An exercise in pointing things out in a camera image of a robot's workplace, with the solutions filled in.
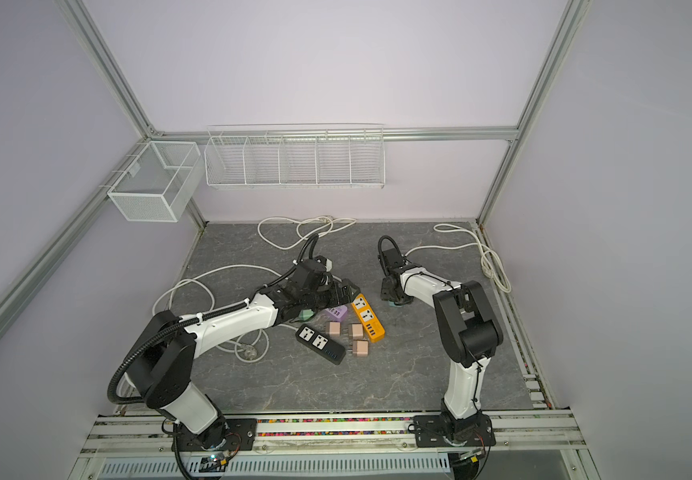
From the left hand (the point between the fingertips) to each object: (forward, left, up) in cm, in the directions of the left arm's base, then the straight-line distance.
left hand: (350, 298), depth 85 cm
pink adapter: (-5, -2, -10) cm, 12 cm away
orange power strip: (-2, -5, -10) cm, 12 cm away
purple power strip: (0, +4, -9) cm, 10 cm away
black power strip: (-10, +9, -10) cm, 17 cm away
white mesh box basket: (+39, +60, +14) cm, 73 cm away
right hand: (+7, -15, -12) cm, 20 cm away
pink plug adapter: (-4, +5, -10) cm, 12 cm away
